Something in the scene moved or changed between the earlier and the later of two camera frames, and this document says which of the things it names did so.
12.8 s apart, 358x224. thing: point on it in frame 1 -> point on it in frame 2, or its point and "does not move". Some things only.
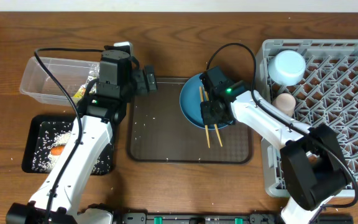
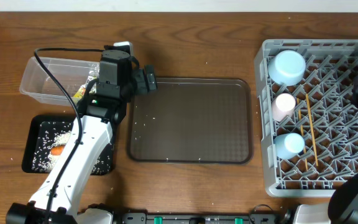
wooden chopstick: [205, 127] -> [302, 134]
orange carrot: [57, 150] does not move
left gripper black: [144, 87] does not move
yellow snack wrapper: [80, 93] does not move
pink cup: [285, 102] does not move
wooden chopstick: [215, 125] -> [309, 111]
